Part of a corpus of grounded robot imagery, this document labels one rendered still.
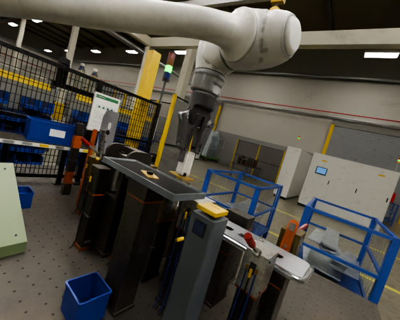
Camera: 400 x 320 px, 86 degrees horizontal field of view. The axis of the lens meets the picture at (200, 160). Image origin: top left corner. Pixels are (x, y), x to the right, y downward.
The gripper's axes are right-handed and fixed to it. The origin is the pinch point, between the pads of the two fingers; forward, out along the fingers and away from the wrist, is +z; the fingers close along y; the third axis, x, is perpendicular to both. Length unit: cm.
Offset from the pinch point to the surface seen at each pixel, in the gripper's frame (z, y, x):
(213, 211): 7.7, -2.0, -16.4
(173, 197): 7.7, -7.4, -7.6
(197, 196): 7.9, 2.3, -6.4
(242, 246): 23.5, 24.6, -12.5
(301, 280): 23.8, 28.3, -31.6
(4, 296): 54, -32, 27
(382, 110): -429, 1426, 187
